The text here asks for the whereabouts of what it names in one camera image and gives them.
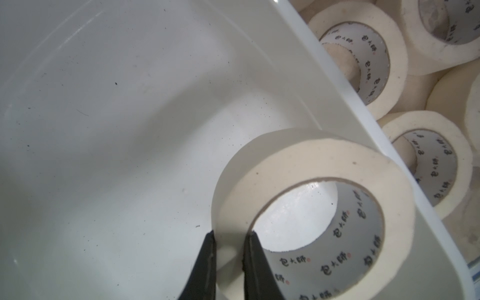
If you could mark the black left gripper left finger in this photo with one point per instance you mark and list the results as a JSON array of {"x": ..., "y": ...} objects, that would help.
[{"x": 201, "y": 284}]

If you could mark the white plastic storage box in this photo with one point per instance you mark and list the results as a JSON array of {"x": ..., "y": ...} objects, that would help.
[{"x": 118, "y": 118}]

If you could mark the cream masking tape roll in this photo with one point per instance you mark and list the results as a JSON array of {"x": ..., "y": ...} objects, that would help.
[
  {"x": 368, "y": 47},
  {"x": 437, "y": 154},
  {"x": 438, "y": 34},
  {"x": 457, "y": 97},
  {"x": 364, "y": 246}
]

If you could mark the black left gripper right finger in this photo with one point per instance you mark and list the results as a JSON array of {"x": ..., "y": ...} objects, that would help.
[{"x": 259, "y": 281}]

